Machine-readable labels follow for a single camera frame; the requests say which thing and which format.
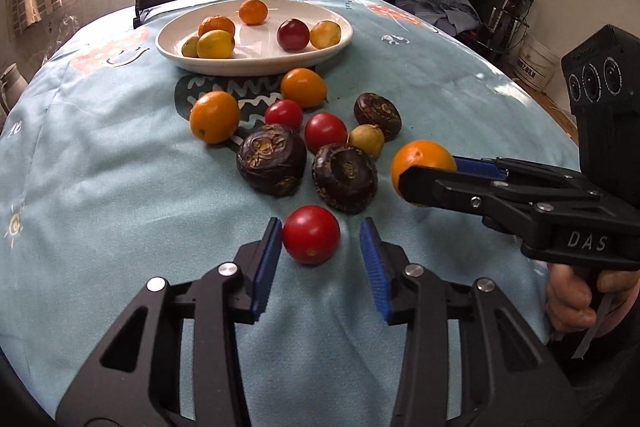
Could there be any red tomato front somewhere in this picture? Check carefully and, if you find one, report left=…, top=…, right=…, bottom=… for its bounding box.
left=282, top=205, right=341, bottom=265

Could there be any white oval plate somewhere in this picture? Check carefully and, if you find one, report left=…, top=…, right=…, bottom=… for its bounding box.
left=155, top=0, right=354, bottom=77

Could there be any white kettle jug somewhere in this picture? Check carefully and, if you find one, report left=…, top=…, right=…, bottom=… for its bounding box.
left=1, top=63, right=28, bottom=110

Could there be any yellow orange lemon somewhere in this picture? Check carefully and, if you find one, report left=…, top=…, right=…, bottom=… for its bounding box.
left=196, top=29, right=235, bottom=60

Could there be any dark passion fruit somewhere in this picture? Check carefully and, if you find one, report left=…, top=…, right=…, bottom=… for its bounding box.
left=311, top=143, right=378, bottom=215
left=236, top=124, right=307, bottom=197
left=354, top=92, right=402, bottom=141

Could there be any pile of blue-grey clothes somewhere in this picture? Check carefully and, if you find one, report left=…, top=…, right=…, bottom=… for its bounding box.
left=395, top=0, right=482, bottom=37

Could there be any white plastic bucket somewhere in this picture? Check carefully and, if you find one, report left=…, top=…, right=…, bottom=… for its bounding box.
left=514, top=35, right=560, bottom=92

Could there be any large orange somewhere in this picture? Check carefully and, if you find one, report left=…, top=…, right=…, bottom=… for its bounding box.
left=198, top=15, right=235, bottom=37

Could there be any small yellow fruit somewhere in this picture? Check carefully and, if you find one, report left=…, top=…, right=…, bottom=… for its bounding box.
left=348, top=124, right=385, bottom=159

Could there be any person's right hand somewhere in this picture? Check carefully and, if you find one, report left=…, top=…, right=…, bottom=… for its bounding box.
left=546, top=263, right=639, bottom=336

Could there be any dark red plum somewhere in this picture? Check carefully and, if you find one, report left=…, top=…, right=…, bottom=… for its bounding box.
left=277, top=18, right=309, bottom=52

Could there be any mandarin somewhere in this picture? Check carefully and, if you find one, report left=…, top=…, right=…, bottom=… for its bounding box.
left=390, top=140, right=457, bottom=196

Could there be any small green-yellow fruit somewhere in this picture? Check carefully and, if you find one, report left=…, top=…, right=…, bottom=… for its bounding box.
left=181, top=35, right=200, bottom=58

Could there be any yellow round fruit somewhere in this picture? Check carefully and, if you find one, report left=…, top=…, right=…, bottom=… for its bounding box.
left=309, top=20, right=342, bottom=50

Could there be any red tomato back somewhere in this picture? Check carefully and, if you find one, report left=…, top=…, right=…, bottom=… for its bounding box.
left=264, top=100, right=304, bottom=132

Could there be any light blue patterned tablecloth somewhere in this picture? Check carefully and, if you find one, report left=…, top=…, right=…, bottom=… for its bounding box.
left=1, top=0, right=577, bottom=426

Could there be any red tomato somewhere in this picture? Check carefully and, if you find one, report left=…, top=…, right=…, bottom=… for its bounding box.
left=264, top=100, right=304, bottom=132
left=282, top=205, right=341, bottom=265
left=304, top=112, right=348, bottom=154

